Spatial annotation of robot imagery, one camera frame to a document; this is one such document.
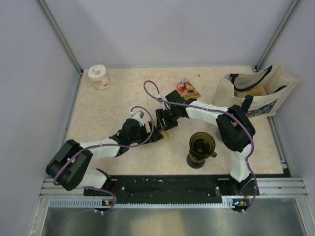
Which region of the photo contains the right aluminium frame post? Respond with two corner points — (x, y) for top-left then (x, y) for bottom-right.
(252, 0), (301, 72)

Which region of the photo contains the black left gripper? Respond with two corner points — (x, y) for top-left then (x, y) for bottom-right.
(128, 121), (163, 145)

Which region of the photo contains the cream canvas tote bag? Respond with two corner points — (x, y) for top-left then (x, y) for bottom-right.
(212, 63), (299, 118)

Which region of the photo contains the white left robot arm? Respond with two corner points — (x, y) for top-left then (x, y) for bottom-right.
(46, 118), (163, 195)

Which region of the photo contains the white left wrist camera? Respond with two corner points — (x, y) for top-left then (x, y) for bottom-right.
(130, 111), (144, 127)

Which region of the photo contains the brown paper coffee filter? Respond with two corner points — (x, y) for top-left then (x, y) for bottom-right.
(154, 119), (169, 139)

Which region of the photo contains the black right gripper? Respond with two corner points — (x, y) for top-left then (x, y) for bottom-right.
(156, 107), (180, 132)

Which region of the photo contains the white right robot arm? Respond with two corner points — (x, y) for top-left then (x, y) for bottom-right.
(156, 90), (255, 195)

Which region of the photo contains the aluminium frame post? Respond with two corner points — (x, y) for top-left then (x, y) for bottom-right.
(252, 0), (301, 72)
(36, 0), (83, 74)

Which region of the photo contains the dark green coffee dripper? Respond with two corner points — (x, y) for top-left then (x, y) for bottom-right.
(189, 132), (217, 160)

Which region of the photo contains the left aluminium frame post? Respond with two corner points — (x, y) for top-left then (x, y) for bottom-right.
(36, 0), (83, 74)

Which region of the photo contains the wrapped toilet paper roll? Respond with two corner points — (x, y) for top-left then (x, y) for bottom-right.
(88, 64), (111, 90)

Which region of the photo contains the colourful snack packet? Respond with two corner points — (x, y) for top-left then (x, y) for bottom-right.
(177, 78), (201, 100)

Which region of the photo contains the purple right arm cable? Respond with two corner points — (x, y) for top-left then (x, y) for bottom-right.
(143, 80), (258, 214)

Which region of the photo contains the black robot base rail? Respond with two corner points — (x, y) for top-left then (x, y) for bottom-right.
(102, 175), (257, 204)

